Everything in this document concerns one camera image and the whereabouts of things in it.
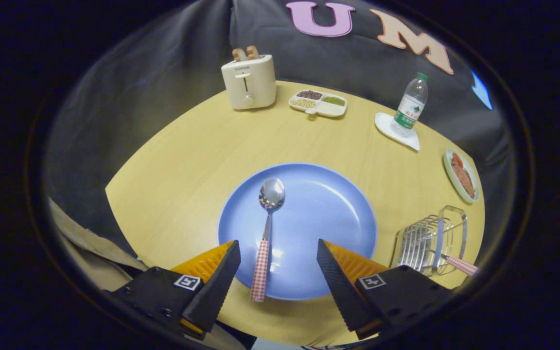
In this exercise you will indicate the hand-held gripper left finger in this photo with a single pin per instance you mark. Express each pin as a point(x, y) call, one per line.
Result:
point(217, 287)

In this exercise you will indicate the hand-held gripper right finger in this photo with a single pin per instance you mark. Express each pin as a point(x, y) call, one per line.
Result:
point(341, 287)

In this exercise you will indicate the blue round plate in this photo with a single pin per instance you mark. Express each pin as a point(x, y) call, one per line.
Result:
point(323, 209)

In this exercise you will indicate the metal drain basket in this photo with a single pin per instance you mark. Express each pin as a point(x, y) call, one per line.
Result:
point(418, 243)

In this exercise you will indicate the pale green food plate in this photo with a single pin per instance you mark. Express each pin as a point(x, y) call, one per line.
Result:
point(450, 177)

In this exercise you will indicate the cooked meat with vegetables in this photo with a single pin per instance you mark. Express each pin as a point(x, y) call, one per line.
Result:
point(463, 177)

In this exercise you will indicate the white square coaster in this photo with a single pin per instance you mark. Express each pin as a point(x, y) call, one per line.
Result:
point(387, 126)

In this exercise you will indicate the white divided bean dish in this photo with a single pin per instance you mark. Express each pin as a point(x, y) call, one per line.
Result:
point(328, 109)

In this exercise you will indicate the clear green-cap water bottle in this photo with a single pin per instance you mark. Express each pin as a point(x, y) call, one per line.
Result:
point(410, 109)

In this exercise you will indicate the cream toaster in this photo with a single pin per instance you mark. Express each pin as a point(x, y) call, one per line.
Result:
point(258, 85)

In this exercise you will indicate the toasted bread slice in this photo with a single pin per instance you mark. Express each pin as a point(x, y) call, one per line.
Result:
point(253, 51)
point(238, 54)

